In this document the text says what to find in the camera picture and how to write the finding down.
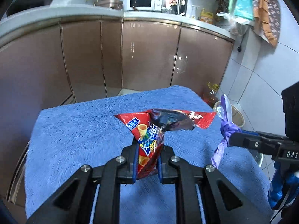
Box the cooking oil bottle yellow cap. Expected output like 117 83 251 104
202 82 220 109

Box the white kitchen countertop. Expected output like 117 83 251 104
0 5 235 45

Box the teal hanging bag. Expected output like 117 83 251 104
234 0 254 20

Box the blue fluffy blanket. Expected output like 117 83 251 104
24 85 275 218

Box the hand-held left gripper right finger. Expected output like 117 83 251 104
157 145 275 224

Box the orange patterned apron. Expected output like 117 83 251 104
253 0 282 47

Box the purple plastic wrapper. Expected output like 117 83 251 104
211 94 242 169

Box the beige bucket with red label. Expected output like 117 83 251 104
214 101 246 127

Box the person's right hand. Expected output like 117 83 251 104
267 162 299 210

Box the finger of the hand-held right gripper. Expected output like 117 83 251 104
242 131 288 143
229 132 281 161

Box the white round bin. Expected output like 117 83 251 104
250 151 264 168

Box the white microwave oven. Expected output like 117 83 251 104
127 0 161 12

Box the red snack bag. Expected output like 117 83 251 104
114 108 217 180

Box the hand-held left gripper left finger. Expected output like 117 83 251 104
26 143 139 224

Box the yellow oil jug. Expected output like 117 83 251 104
198 9 215 24

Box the narrow brown glossy cabinet door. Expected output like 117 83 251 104
101 21 123 97

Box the black stove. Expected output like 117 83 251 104
7 0 56 17

